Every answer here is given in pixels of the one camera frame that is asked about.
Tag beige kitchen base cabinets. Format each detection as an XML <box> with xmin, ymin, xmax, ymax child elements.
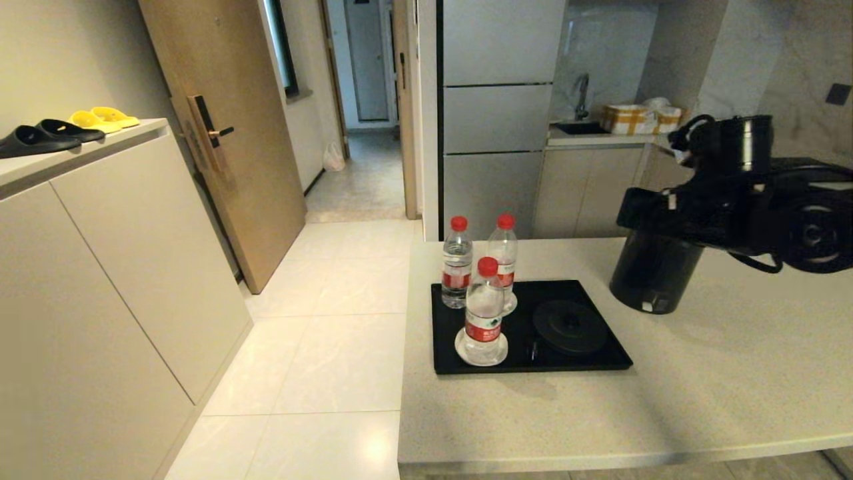
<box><xmin>536</xmin><ymin>143</ymin><xmax>697</xmax><ymax>238</ymax></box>

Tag black induction cooktop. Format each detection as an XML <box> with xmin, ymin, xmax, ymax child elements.
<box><xmin>776</xmin><ymin>157</ymin><xmax>853</xmax><ymax>169</ymax></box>

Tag clear water bottle red cap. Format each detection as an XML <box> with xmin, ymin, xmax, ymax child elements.
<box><xmin>488</xmin><ymin>214</ymin><xmax>519</xmax><ymax>314</ymax></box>
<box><xmin>441</xmin><ymin>216</ymin><xmax>474</xmax><ymax>309</ymax></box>
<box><xmin>463</xmin><ymin>257</ymin><xmax>506</xmax><ymax>366</ymax></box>

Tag beige shoe cabinet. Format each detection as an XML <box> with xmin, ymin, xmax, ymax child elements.
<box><xmin>0</xmin><ymin>119</ymin><xmax>254</xmax><ymax>480</ymax></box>

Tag dark green electric kettle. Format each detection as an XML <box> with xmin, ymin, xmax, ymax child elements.
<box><xmin>609</xmin><ymin>230</ymin><xmax>706</xmax><ymax>315</ymax></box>

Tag yellow slipper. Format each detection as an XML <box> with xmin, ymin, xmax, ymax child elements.
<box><xmin>67</xmin><ymin>110</ymin><xmax>125</xmax><ymax>134</ymax></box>
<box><xmin>90</xmin><ymin>106</ymin><xmax>141</xmax><ymax>128</ymax></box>

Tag black and brass door lock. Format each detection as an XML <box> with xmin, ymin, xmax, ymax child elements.
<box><xmin>179</xmin><ymin>95</ymin><xmax>235</xmax><ymax>177</ymax></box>

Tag grey refrigerator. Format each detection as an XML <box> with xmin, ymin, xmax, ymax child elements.
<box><xmin>436</xmin><ymin>0</ymin><xmax>567</xmax><ymax>241</ymax></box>

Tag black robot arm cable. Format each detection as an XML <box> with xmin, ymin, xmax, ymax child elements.
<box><xmin>668</xmin><ymin>115</ymin><xmax>717</xmax><ymax>154</ymax></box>

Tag black slipper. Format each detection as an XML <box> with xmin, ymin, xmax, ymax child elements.
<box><xmin>0</xmin><ymin>125</ymin><xmax>82</xmax><ymax>159</ymax></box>
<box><xmin>37</xmin><ymin>119</ymin><xmax>106</xmax><ymax>143</ymax></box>

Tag round black kettle base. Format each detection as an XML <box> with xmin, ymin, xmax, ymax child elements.
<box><xmin>533</xmin><ymin>300</ymin><xmax>609</xmax><ymax>356</ymax></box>

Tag large yellow checked basket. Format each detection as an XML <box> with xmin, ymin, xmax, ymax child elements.
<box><xmin>602</xmin><ymin>104</ymin><xmax>659</xmax><ymax>135</ymax></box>

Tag dark kitchen sink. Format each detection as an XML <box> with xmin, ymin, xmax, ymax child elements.
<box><xmin>552</xmin><ymin>121</ymin><xmax>611</xmax><ymax>136</ymax></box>

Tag light wooden door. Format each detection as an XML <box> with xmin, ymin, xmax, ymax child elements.
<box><xmin>138</xmin><ymin>0</ymin><xmax>308</xmax><ymax>295</ymax></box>

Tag dark framed window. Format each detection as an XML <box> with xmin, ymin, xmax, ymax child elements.
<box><xmin>263</xmin><ymin>0</ymin><xmax>299</xmax><ymax>98</ymax></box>

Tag black rectangular tray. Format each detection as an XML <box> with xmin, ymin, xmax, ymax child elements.
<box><xmin>430</xmin><ymin>280</ymin><xmax>634</xmax><ymax>375</ymax></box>

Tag wooden door frame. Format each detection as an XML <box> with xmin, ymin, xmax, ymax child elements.
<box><xmin>392</xmin><ymin>0</ymin><xmax>421</xmax><ymax>220</ymax></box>

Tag chrome kitchen faucet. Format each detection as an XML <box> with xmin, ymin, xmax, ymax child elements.
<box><xmin>574</xmin><ymin>73</ymin><xmax>592</xmax><ymax>122</ymax></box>

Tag pale hallway door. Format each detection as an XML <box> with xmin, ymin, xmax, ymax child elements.
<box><xmin>347</xmin><ymin>0</ymin><xmax>391</xmax><ymax>121</ymax></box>

